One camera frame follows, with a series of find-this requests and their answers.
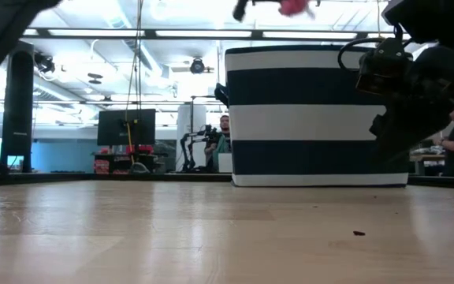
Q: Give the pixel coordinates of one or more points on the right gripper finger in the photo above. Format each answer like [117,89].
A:
[376,126]
[412,138]

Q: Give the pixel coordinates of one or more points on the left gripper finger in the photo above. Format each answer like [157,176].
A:
[240,10]

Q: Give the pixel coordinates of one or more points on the orange-red beanie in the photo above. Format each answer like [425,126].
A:
[294,7]

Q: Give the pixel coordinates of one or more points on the navy white striped fabric bin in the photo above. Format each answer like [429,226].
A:
[302,122]

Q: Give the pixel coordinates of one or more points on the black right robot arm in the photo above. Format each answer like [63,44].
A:
[436,19]

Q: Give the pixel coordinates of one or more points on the background black robot arm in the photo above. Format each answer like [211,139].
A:
[211,134]

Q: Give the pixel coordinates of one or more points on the background work table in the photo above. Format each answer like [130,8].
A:
[424,158]

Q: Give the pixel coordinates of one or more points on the small dark crumb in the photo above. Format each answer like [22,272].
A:
[359,233]

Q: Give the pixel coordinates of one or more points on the white pillar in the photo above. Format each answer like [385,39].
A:
[183,118]

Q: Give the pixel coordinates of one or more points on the white box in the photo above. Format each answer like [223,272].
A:
[225,162]

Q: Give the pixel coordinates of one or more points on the black monitor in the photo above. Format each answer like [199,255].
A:
[112,126]

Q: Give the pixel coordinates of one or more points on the shelf with red items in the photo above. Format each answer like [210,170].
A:
[105,165]

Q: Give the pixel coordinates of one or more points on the tall black column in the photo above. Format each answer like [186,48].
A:
[17,110]

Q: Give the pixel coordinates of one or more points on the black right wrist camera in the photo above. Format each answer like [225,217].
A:
[384,67]

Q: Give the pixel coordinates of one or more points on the black ceiling camera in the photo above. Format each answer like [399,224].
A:
[197,66]
[45,63]

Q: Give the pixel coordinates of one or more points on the black aluminium table frame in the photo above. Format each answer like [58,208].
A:
[73,177]

